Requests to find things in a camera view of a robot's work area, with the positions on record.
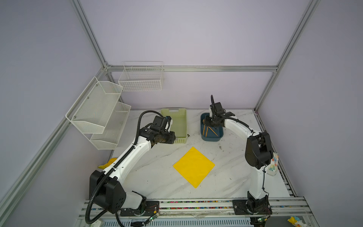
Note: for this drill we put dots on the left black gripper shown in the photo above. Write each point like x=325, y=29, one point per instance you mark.
x=172, y=137

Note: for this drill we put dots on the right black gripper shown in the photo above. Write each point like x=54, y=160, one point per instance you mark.
x=206, y=122

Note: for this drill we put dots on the light green plastic basket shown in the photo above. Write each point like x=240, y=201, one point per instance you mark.
x=179, y=125

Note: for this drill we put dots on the yellow paper napkin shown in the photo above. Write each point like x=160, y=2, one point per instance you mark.
x=194, y=167

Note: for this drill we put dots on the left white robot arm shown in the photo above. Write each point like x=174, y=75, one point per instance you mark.
x=106, y=186

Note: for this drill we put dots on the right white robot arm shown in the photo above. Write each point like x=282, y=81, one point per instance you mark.
x=258, y=153

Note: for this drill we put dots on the teal plastic tray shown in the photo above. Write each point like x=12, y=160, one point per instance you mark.
x=210, y=139

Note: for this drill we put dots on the yellow banana toy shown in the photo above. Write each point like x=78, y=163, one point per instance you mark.
x=104, y=166

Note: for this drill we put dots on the white two-tier mesh shelf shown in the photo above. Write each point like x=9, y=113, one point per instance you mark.
x=99, y=114

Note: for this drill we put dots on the colourful small carton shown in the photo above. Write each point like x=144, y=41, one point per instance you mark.
x=272, y=169

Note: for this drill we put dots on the small yellow toy figure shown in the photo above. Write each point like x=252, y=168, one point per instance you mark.
x=296, y=222

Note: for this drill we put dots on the white wire wall basket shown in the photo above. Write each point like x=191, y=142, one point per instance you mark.
x=142, y=76

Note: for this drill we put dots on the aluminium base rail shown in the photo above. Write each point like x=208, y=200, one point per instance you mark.
x=220, y=212

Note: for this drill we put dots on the aluminium cage frame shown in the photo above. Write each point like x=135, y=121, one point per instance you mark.
x=13, y=198

